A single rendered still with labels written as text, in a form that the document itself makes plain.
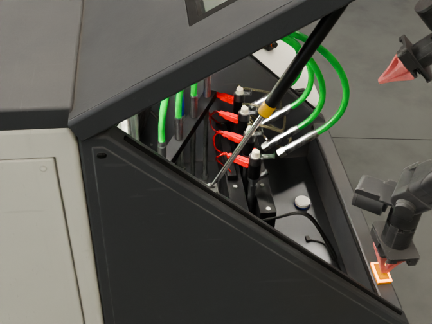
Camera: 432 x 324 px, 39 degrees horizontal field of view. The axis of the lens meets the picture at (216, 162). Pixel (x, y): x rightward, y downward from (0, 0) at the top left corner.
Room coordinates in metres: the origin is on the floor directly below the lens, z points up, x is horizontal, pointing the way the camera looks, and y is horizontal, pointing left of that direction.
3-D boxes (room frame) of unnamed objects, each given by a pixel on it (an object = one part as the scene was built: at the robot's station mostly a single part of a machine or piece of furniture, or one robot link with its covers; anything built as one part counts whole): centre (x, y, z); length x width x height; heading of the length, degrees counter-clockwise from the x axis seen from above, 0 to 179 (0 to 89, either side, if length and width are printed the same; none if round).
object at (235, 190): (1.13, -0.07, 0.91); 0.34 x 0.10 x 0.15; 8
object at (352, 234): (1.05, -0.32, 0.87); 0.62 x 0.04 x 0.16; 8
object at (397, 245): (0.83, -0.36, 1.08); 0.10 x 0.07 x 0.07; 8
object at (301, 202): (1.15, -0.23, 0.84); 0.04 x 0.04 x 0.01
